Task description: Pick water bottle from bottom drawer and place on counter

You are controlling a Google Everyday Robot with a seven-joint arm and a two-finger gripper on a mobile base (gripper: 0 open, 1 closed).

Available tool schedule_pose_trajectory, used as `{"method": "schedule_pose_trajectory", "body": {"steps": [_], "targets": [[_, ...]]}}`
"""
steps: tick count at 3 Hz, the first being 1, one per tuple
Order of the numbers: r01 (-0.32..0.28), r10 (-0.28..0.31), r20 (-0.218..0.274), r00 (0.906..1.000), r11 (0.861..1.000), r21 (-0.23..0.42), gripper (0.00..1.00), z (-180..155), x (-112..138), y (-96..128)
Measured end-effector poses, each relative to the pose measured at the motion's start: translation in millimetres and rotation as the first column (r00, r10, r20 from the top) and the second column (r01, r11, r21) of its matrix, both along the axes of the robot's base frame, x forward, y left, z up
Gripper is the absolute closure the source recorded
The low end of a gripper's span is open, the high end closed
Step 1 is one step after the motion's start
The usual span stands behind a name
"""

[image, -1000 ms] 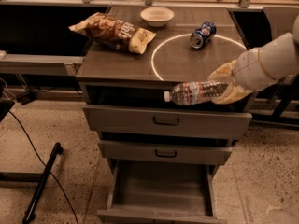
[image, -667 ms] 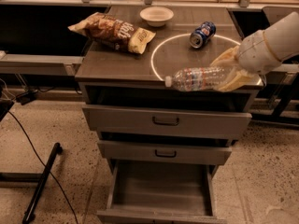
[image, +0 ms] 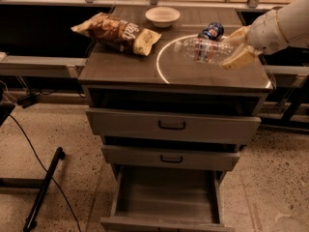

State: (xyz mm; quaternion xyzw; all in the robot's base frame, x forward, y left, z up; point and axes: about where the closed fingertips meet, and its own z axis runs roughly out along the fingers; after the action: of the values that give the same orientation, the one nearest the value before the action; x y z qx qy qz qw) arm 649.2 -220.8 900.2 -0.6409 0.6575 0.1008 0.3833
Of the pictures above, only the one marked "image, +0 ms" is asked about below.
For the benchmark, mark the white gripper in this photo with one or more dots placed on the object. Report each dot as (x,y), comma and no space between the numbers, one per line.
(266,32)

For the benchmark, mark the clear plastic water bottle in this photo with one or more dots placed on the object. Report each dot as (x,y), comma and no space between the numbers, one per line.
(203,50)

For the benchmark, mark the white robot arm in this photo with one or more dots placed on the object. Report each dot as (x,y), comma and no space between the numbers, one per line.
(294,23)

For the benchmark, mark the grey drawer cabinet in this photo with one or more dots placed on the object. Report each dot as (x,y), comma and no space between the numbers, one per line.
(166,82)

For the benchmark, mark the grey middle drawer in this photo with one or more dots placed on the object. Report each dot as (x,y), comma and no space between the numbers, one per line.
(197,160)

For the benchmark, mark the grey drawer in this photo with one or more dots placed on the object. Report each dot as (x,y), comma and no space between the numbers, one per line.
(153,199)
(197,160)
(172,126)

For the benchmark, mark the grey top drawer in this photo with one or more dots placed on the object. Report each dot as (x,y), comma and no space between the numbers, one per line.
(172,126)

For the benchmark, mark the grey bottom drawer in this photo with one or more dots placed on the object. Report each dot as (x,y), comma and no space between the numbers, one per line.
(153,199)

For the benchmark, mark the blue soda can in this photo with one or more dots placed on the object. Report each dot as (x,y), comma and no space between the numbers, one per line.
(213,31)

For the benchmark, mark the white bowl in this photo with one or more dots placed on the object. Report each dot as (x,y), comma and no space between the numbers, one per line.
(162,17)

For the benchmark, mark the brown chip bag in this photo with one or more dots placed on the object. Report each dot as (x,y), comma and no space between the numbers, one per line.
(120,34)

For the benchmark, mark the black stand leg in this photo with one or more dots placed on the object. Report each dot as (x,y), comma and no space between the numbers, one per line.
(30,222)

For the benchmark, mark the grey left bench rail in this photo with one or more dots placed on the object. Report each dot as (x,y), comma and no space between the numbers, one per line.
(36,66)

